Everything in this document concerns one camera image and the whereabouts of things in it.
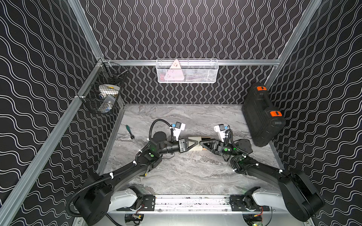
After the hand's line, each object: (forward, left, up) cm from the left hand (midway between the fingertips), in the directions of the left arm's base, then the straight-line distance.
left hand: (198, 142), depth 66 cm
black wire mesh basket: (+27, +57, +4) cm, 64 cm away
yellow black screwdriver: (-8, +28, -27) cm, 40 cm away
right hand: (+1, -2, -3) cm, 3 cm away
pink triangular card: (+47, +15, +7) cm, 49 cm away
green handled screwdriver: (+24, +49, -28) cm, 62 cm away
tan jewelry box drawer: (+17, -7, -24) cm, 30 cm away
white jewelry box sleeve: (0, -1, -5) cm, 5 cm away
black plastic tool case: (+21, -40, -8) cm, 46 cm away
